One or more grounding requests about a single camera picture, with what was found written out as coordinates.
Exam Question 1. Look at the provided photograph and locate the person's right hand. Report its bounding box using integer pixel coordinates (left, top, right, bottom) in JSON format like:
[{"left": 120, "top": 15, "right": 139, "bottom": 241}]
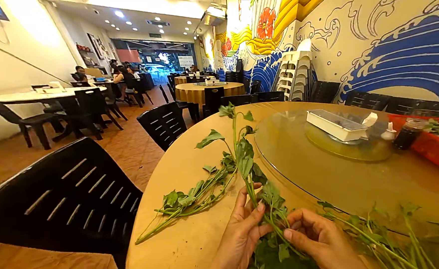
[{"left": 283, "top": 208, "right": 367, "bottom": 269}]

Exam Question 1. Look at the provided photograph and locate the person's left hand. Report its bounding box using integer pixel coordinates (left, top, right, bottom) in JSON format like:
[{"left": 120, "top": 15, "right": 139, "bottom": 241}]
[{"left": 209, "top": 182, "right": 275, "bottom": 269}]

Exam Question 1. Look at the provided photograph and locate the long green leafy stem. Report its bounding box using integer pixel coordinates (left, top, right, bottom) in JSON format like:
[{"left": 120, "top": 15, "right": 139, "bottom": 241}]
[{"left": 219, "top": 102, "right": 310, "bottom": 260}]

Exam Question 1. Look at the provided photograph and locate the pile of loose green leaves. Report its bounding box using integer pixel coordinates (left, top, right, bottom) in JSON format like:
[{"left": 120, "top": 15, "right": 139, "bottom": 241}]
[{"left": 250, "top": 232, "right": 319, "bottom": 269}]

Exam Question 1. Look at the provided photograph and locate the round glass turntable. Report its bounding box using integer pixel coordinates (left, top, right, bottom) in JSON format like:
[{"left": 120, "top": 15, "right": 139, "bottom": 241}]
[{"left": 255, "top": 109, "right": 439, "bottom": 240}]

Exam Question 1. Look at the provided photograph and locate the bunch of trimmed leafy stems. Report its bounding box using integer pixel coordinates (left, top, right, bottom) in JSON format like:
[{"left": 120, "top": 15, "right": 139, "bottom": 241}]
[{"left": 135, "top": 151, "right": 239, "bottom": 246}]

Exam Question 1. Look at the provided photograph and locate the tan tablecloth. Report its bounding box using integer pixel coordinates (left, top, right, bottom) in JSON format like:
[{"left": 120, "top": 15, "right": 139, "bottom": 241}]
[{"left": 126, "top": 102, "right": 439, "bottom": 269}]

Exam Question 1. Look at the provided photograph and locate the yellow round turntable base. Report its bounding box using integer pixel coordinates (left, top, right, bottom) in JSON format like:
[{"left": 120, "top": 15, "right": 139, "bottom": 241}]
[{"left": 305, "top": 121, "right": 395, "bottom": 163}]

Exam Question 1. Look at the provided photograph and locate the pile of uncut green stems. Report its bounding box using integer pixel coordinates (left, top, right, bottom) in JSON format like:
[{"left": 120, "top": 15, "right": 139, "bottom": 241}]
[{"left": 317, "top": 201, "right": 439, "bottom": 269}]

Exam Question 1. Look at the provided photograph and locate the white box with clear lid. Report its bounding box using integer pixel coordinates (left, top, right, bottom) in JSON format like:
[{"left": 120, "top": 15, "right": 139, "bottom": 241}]
[{"left": 306, "top": 109, "right": 369, "bottom": 142}]

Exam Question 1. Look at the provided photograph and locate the black slotted plastic chair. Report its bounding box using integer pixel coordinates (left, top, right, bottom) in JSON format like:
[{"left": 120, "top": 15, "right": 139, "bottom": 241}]
[
  {"left": 385, "top": 96, "right": 439, "bottom": 120},
  {"left": 311, "top": 81, "right": 341, "bottom": 104},
  {"left": 137, "top": 102, "right": 188, "bottom": 152},
  {"left": 220, "top": 94, "right": 259, "bottom": 108},
  {"left": 344, "top": 91, "right": 392, "bottom": 112},
  {"left": 0, "top": 136, "right": 144, "bottom": 269},
  {"left": 256, "top": 91, "right": 285, "bottom": 103}
]

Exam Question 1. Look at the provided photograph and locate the white crumpled tissue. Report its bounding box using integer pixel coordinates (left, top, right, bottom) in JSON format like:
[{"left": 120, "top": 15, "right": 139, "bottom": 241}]
[{"left": 362, "top": 112, "right": 378, "bottom": 128}]

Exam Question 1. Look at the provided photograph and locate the small white toothpick holder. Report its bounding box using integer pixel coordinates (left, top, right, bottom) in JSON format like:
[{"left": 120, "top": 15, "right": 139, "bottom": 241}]
[{"left": 381, "top": 122, "right": 397, "bottom": 141}]

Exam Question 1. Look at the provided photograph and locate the round table with yellow cloth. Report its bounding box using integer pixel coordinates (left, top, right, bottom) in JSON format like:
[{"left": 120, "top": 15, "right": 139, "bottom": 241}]
[{"left": 174, "top": 79, "right": 246, "bottom": 105}]

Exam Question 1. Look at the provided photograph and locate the glass jar with dark sauce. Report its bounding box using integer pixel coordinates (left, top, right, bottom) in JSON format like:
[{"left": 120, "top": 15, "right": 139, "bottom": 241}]
[{"left": 393, "top": 118, "right": 428, "bottom": 150}]

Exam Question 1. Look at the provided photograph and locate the stack of black chairs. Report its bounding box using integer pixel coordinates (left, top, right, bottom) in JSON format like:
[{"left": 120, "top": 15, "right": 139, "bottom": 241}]
[{"left": 225, "top": 59, "right": 245, "bottom": 84}]

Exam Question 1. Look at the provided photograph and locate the red plastic basket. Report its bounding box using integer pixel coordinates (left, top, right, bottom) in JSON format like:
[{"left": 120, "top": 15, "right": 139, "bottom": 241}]
[{"left": 387, "top": 114, "right": 439, "bottom": 172}]

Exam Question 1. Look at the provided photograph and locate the stack of white high chairs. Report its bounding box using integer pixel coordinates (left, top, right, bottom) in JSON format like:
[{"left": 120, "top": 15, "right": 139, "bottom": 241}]
[{"left": 274, "top": 38, "right": 314, "bottom": 102}]

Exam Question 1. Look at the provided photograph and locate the large glass shop front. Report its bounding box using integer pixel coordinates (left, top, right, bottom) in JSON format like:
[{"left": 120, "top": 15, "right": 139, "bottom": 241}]
[{"left": 112, "top": 38, "right": 198, "bottom": 85}]

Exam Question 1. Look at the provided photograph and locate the long white-topped table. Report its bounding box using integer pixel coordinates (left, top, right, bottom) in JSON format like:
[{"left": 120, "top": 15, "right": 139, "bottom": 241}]
[{"left": 0, "top": 81, "right": 108, "bottom": 142}]

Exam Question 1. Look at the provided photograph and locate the silver ceiling duct unit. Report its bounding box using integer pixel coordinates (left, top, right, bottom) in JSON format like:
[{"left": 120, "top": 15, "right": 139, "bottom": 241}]
[{"left": 200, "top": 4, "right": 227, "bottom": 27}]

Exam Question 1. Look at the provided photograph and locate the black framed wall picture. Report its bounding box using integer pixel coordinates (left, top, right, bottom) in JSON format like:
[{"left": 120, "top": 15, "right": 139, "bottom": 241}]
[{"left": 87, "top": 33, "right": 104, "bottom": 60}]

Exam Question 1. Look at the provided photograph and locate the wall shelf with red items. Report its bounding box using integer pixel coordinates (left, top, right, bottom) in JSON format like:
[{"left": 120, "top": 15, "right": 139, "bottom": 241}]
[{"left": 76, "top": 43, "right": 94, "bottom": 68}]

